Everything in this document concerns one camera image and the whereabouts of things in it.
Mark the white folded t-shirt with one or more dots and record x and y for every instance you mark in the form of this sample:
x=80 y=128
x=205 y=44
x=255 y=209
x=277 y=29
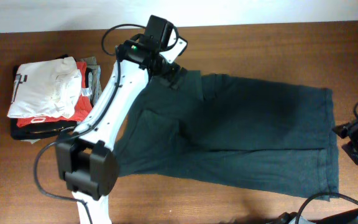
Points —
x=45 y=88

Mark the olive grey folded garment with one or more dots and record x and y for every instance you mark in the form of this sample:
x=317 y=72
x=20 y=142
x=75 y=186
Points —
x=95 y=77

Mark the black folded garment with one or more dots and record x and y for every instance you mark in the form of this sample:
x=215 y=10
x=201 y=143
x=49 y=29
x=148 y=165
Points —
x=39 y=132

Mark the red folded t-shirt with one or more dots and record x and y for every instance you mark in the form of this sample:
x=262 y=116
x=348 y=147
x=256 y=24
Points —
x=84 y=109

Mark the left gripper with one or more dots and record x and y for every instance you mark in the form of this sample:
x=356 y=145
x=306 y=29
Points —
x=169 y=70

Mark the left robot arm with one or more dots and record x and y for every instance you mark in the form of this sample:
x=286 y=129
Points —
x=85 y=158

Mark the dark green t-shirt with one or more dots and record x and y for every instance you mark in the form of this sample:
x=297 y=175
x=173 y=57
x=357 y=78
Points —
x=240 y=132

